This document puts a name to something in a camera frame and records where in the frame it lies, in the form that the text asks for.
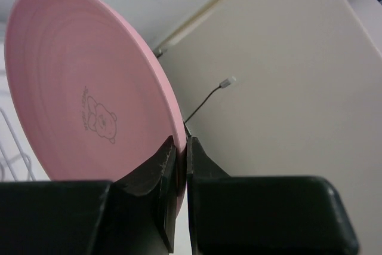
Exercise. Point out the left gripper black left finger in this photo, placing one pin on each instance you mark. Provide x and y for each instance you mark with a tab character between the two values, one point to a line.
147	204

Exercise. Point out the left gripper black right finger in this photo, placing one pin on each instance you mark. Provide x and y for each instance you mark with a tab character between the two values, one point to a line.
199	165

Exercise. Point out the pink plate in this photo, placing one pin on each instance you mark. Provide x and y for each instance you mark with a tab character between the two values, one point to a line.
91	96

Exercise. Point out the clear wire dish rack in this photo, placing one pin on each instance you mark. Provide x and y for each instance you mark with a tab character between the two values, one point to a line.
16	163

